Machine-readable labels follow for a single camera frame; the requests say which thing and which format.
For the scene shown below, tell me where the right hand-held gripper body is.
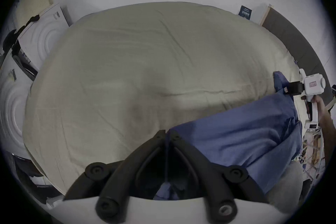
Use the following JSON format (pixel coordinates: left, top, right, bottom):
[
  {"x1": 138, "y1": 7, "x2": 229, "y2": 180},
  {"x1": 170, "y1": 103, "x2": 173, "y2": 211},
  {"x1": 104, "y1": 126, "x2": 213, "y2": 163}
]
[{"x1": 293, "y1": 69, "x2": 326, "y2": 122}]

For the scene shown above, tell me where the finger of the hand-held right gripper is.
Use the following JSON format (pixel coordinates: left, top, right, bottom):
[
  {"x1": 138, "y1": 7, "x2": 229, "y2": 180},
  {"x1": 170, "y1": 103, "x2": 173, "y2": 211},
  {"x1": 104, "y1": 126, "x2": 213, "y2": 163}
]
[{"x1": 283, "y1": 82, "x2": 295, "y2": 95}]

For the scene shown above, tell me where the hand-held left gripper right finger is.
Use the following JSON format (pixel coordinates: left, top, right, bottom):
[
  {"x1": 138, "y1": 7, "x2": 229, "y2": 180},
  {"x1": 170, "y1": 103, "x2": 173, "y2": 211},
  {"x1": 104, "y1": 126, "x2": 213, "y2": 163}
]
[{"x1": 167, "y1": 130, "x2": 270, "y2": 222}]

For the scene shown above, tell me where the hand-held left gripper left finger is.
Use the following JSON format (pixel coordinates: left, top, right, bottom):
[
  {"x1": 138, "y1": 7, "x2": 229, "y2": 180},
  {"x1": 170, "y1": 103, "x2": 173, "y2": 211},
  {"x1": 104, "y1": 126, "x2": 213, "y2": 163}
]
[{"x1": 63, "y1": 130, "x2": 167, "y2": 220}]

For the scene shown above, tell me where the dark blue shirt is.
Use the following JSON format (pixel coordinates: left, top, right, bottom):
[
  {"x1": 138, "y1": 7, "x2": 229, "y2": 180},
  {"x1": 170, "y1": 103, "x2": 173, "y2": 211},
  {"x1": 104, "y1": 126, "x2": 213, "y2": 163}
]
[{"x1": 153, "y1": 71, "x2": 303, "y2": 201}]

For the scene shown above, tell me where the person's right forearm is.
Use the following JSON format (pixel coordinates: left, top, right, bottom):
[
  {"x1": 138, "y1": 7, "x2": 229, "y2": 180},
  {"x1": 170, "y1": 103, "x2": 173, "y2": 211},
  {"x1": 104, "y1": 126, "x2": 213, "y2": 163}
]
[{"x1": 316, "y1": 103, "x2": 336, "y2": 166}]

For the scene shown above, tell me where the person's right hand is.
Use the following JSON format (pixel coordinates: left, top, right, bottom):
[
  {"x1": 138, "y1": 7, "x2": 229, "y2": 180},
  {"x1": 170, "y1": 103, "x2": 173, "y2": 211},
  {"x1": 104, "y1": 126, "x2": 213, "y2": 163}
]
[{"x1": 301, "y1": 94, "x2": 324, "y2": 114}]

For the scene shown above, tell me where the dark grey padded headboard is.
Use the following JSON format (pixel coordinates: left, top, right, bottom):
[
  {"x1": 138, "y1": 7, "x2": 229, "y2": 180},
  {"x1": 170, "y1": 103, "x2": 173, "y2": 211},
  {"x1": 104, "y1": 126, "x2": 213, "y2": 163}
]
[{"x1": 259, "y1": 4, "x2": 332, "y2": 110}]

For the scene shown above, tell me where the wooden rack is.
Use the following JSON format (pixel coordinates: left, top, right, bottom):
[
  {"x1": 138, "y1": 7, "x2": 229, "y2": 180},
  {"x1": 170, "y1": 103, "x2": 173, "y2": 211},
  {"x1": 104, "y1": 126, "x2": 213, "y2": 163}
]
[{"x1": 302, "y1": 127, "x2": 327, "y2": 182}]

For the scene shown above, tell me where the dark blue card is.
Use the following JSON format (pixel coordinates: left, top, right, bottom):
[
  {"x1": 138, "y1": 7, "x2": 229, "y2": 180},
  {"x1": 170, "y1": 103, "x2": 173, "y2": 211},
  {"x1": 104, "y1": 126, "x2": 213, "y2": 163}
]
[{"x1": 238, "y1": 5, "x2": 253, "y2": 20}]

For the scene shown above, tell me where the bed with beige sheet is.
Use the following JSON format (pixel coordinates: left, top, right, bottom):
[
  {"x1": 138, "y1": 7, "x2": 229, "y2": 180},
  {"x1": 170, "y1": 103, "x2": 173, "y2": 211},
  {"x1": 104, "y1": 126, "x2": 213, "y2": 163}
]
[{"x1": 22, "y1": 2, "x2": 302, "y2": 196}]

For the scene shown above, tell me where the white washing machine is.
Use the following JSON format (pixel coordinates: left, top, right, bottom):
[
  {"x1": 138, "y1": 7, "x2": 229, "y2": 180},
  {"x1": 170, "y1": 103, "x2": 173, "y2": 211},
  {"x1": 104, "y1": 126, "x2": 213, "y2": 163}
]
[
  {"x1": 0, "y1": 54, "x2": 36, "y2": 159},
  {"x1": 17, "y1": 3, "x2": 72, "y2": 72}
]

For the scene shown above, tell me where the beige perforated board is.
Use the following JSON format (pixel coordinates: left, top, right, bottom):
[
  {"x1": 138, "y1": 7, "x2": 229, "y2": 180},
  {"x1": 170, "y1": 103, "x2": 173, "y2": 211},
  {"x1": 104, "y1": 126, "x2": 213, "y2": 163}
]
[{"x1": 15, "y1": 0, "x2": 53, "y2": 29}]

